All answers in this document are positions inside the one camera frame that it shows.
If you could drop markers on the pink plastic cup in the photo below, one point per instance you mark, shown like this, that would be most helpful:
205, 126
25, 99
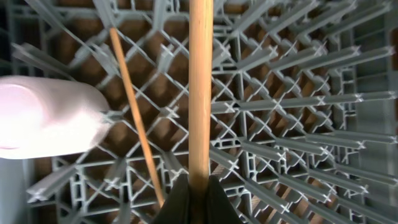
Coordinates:
45, 117

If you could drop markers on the wooden chopstick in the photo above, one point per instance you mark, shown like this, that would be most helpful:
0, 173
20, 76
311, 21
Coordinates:
199, 99
113, 33

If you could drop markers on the grey plastic dishwasher rack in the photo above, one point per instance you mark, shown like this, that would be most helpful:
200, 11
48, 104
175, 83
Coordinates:
303, 127

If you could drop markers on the light blue plastic cup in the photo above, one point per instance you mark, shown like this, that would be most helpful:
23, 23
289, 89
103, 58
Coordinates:
14, 206

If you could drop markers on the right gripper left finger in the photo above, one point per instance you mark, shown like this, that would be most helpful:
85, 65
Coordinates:
176, 209

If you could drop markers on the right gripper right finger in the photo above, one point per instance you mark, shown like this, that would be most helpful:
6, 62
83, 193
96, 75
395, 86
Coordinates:
218, 209

